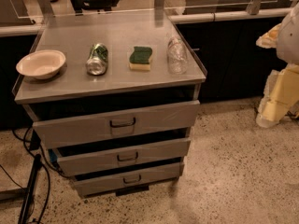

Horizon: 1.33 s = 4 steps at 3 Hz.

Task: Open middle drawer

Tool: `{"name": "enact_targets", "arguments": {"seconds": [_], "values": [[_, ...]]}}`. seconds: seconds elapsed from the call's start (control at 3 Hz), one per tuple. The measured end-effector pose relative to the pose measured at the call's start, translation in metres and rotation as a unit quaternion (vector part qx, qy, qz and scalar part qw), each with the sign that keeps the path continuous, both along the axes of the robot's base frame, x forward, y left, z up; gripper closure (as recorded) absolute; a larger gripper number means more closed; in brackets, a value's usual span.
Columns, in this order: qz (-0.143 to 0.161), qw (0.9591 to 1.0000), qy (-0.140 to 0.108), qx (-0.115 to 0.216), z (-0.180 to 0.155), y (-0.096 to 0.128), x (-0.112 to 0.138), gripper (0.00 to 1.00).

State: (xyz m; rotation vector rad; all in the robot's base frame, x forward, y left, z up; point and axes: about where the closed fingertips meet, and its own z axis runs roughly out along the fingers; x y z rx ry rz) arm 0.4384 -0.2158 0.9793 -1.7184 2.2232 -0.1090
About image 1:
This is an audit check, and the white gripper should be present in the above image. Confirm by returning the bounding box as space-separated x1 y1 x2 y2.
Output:
256 64 299 128

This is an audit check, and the grey drawer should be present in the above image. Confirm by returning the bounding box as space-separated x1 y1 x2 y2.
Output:
74 161 184 196
34 100 199 148
58 138 191 176

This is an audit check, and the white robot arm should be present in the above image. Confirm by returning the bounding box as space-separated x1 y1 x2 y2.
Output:
256 4 299 128

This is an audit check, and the grey metal drawer cabinet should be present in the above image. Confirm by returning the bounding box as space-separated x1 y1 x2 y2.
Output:
15 10 206 186

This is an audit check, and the grey bottom drawer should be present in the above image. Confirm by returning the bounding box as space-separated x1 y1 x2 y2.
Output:
74 161 184 196

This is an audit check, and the grey top drawer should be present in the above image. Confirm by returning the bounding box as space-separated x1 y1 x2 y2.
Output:
34 100 199 148

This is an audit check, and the clear plastic bottle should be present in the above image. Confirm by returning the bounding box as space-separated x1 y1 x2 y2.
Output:
167 37 188 74

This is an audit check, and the green yellow sponge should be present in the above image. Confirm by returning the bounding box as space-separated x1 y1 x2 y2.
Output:
129 47 152 71

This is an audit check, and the crushed green soda can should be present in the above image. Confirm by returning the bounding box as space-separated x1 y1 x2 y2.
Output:
86 43 108 76

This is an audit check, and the white ceramic bowl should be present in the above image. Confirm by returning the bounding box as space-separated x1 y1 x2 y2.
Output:
16 49 66 79

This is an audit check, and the black floor stand bar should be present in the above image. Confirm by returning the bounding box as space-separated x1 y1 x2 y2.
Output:
18 154 41 224

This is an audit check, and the white counter rail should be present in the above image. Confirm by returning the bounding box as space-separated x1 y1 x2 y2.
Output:
168 7 292 24

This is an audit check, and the black floor cable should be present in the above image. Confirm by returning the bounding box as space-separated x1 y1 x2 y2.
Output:
11 126 68 224

